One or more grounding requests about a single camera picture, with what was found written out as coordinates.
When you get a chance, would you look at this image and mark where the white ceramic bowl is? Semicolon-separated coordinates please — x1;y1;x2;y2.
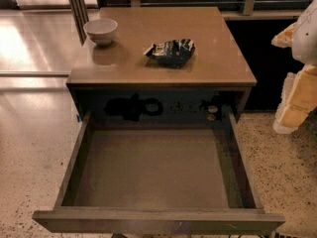
83;19;118;46

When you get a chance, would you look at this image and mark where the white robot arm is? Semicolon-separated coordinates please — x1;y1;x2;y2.
271;0;317;134

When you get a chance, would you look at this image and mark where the blue tape piece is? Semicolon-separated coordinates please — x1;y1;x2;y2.
76;114;81;123

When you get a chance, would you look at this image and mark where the wooden drawer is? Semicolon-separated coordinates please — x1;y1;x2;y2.
33;108;285;235

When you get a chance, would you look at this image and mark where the brown wooden drawer cabinet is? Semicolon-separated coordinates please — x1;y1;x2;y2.
66;7;257;116

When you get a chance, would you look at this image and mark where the crumpled blue chip bag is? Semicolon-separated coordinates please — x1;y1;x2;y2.
144;39;195;68

